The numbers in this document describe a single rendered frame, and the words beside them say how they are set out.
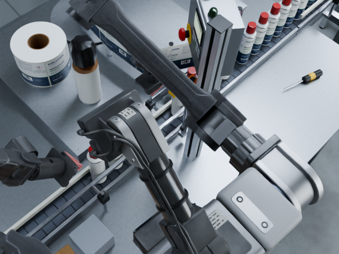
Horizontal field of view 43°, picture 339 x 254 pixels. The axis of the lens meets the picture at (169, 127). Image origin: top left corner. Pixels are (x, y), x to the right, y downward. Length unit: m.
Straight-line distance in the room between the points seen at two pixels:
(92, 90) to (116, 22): 0.73
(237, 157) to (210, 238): 0.26
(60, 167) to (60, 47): 0.57
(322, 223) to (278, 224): 1.77
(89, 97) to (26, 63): 0.25
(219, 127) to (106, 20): 0.32
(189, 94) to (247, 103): 0.87
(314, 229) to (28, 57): 1.71
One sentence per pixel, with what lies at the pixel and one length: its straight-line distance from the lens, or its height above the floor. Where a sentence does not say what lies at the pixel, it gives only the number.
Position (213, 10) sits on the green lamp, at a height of 1.50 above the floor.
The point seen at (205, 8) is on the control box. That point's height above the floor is 1.47.
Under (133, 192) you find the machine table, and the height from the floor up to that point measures 0.83.
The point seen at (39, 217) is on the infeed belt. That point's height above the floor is 0.88.
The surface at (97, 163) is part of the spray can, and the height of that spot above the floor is 1.03.
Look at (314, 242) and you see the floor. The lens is 2.50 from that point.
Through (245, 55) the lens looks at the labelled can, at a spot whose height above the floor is 0.94.
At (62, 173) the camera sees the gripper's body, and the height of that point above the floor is 1.15.
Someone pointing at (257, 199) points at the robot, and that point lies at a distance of 0.79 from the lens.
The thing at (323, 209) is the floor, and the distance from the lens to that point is 2.59.
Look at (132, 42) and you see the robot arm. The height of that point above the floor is 1.59.
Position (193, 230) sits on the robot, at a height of 1.62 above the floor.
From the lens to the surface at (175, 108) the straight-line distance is 1.56.
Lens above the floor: 2.24
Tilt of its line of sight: 59 degrees down
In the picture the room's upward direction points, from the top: 6 degrees clockwise
